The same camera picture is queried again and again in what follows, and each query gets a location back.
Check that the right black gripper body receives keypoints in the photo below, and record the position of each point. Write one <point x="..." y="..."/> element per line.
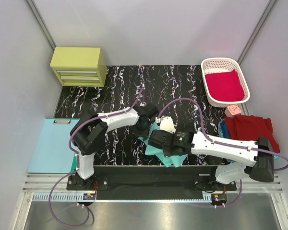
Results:
<point x="167" y="153"/>

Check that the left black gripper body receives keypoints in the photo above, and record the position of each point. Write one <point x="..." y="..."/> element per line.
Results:
<point x="139" y="129"/>

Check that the teal t shirt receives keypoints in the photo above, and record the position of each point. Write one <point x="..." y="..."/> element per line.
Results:
<point x="172" y="160"/>

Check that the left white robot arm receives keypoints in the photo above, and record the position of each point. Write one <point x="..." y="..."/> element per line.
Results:
<point x="90" y="131"/>

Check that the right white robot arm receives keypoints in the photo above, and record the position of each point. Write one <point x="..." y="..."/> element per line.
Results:
<point x="249" y="158"/>

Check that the light blue folded shirt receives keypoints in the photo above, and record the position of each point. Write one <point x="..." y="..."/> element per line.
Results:
<point x="220" y="130"/>

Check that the pink paper card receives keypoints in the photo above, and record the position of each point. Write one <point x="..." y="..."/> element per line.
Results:
<point x="233" y="110"/>

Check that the dark red folded shirt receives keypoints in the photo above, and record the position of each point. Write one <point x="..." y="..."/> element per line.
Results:
<point x="252" y="129"/>

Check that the magenta shirt in basket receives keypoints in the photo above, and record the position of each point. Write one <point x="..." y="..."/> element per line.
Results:
<point x="225" y="86"/>

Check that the white plastic laundry basket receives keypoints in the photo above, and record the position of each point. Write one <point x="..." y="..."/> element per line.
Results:
<point x="218" y="65"/>

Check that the yellow drawer cabinet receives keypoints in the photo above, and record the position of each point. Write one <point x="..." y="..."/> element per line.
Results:
<point x="79" y="66"/>

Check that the green clipboard with paper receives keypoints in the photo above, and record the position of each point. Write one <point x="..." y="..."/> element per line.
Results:
<point x="52" y="153"/>

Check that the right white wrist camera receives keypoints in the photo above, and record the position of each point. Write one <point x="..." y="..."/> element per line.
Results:
<point x="165" y="124"/>

